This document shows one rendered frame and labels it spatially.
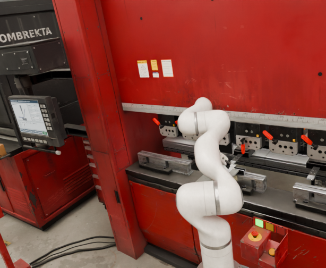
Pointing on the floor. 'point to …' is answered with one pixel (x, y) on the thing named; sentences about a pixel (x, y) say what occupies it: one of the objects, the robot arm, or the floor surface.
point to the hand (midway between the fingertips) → (223, 165)
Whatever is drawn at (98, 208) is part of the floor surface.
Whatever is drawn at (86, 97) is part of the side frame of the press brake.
